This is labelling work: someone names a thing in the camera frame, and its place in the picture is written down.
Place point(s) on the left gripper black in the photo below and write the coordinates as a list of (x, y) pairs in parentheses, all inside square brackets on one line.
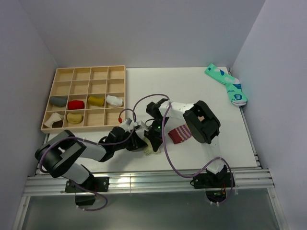
[(136, 143)]

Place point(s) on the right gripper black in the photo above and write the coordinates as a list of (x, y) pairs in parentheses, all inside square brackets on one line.
[(156, 139)]

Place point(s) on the pale green ankle sock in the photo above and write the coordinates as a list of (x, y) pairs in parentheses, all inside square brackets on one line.
[(148, 150)]

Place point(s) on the tan maroon striped sock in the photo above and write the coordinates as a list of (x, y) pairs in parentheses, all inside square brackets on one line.
[(180, 134)]

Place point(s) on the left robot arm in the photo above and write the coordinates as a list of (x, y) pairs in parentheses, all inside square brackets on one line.
[(58, 156)]

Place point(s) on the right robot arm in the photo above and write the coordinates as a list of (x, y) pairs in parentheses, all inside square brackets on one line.
[(202, 124)]

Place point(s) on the mustard yellow rolled sock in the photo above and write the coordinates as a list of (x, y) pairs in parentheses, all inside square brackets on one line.
[(96, 101)]

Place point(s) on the wooden compartment tray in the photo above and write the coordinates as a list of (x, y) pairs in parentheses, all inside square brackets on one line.
[(80, 83)]

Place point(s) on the red rolled sock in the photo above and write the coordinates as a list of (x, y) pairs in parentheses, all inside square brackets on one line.
[(76, 105)]

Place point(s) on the white and brown rolled sock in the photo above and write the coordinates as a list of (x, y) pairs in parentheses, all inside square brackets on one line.
[(55, 117)]

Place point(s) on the grey rolled sock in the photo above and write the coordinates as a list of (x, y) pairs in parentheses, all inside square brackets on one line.
[(58, 101)]

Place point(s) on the teal patterned sock pair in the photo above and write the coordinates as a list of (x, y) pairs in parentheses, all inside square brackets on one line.
[(232, 84)]

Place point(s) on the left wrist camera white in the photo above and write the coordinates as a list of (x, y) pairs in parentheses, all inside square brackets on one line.
[(125, 125)]

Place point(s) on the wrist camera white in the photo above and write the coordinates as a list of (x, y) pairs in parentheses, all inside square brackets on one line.
[(125, 125), (140, 125)]

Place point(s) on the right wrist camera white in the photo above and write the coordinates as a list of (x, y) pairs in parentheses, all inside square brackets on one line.
[(140, 125)]

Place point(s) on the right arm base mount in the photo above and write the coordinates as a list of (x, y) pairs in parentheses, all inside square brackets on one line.
[(218, 182)]

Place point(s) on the aluminium frame rail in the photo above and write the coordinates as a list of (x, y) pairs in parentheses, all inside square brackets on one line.
[(154, 201)]

